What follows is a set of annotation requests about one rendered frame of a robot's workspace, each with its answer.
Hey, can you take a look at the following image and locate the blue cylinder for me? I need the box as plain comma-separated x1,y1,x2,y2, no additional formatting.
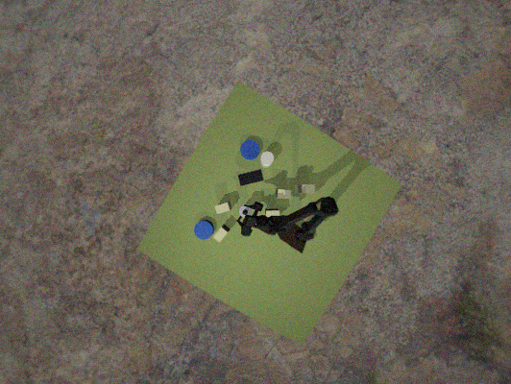
240,139,259,160
194,220,214,239

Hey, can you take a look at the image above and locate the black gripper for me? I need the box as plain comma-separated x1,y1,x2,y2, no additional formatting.
236,202,263,236

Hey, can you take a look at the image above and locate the grey cylinder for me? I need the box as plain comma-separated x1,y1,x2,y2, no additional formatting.
260,152,274,166

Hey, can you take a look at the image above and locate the french press with plunger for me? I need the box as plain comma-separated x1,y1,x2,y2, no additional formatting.
238,205,253,221

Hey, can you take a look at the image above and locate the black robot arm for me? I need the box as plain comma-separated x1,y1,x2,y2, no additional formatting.
243,197,338,243

